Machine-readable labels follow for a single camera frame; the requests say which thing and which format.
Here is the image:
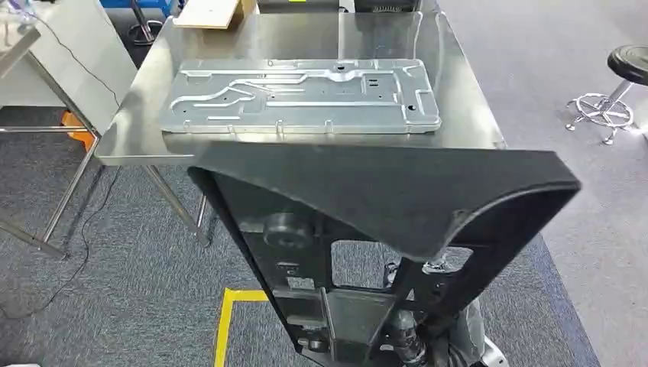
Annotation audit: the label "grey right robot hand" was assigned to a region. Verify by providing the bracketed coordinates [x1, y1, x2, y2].
[423, 247, 488, 367]

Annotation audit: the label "large black plastic frame panel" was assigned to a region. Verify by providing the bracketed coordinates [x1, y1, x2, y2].
[186, 141, 582, 367]

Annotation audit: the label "yellow floor tape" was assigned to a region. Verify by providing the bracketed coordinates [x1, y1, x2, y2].
[212, 287, 271, 367]

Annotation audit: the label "steel work bench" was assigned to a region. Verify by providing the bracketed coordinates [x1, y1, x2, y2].
[94, 8, 508, 249]

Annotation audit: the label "black round stool chrome base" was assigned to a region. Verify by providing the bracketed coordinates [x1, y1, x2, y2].
[565, 44, 648, 147]

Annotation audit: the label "stamped grey metal plate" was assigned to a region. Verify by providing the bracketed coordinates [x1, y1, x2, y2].
[160, 57, 443, 136]

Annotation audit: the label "pale wooden board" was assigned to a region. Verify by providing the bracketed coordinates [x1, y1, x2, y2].
[172, 0, 258, 31]

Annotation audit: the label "orange object under table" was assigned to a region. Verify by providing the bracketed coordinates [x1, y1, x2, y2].
[60, 110, 97, 152]

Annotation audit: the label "pale side table steel legs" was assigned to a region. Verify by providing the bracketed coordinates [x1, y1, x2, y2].
[0, 0, 138, 260]

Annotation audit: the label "black floor cable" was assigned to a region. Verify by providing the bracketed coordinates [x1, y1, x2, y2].
[0, 166, 124, 321]

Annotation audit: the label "black stool with ring base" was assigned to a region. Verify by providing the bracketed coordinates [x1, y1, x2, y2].
[125, 0, 164, 47]

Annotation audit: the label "thin black cable on table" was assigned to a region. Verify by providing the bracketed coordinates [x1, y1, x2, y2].
[28, 10, 122, 109]

